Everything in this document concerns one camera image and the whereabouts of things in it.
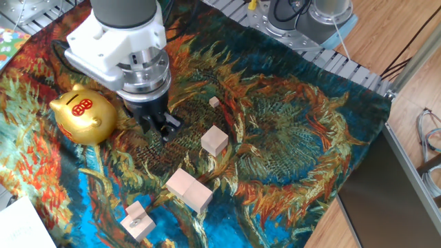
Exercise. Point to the dark flat panel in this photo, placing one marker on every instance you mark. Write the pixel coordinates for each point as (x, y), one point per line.
(379, 206)

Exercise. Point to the colourful floral card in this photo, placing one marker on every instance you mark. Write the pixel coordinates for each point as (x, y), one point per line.
(10, 44)

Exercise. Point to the large wooden block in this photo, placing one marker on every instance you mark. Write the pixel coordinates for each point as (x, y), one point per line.
(141, 230)

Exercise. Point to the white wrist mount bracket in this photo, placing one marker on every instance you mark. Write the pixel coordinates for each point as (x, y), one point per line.
(103, 44)

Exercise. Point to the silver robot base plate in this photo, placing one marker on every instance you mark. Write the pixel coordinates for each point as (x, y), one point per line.
(265, 24)

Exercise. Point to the golden piggy bank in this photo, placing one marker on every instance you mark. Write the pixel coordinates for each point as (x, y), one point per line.
(86, 120)

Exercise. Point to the aluminium frame bar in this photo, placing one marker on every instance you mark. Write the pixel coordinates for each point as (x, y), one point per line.
(417, 58)
(410, 165)

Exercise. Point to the yellow plastic piece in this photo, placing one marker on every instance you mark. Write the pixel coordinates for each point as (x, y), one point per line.
(252, 5)

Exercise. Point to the silver coin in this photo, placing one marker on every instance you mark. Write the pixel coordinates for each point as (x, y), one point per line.
(134, 222)

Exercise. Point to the sunflower painting tablecloth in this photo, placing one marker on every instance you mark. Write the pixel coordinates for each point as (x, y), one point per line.
(275, 137)

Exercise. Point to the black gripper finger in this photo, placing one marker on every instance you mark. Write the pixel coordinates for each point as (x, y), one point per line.
(170, 132)
(147, 125)

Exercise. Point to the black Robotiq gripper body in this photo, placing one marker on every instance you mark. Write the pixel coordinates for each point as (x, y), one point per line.
(148, 106)

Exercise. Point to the small wooden block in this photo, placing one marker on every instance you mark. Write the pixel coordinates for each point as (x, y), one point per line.
(136, 209)

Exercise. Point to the tiny wooden cube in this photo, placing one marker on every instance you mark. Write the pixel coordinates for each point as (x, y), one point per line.
(214, 102)

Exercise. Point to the white paper sheet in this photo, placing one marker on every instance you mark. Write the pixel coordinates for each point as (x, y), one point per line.
(20, 227)

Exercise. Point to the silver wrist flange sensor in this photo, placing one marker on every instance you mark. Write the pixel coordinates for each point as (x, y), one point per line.
(144, 79)

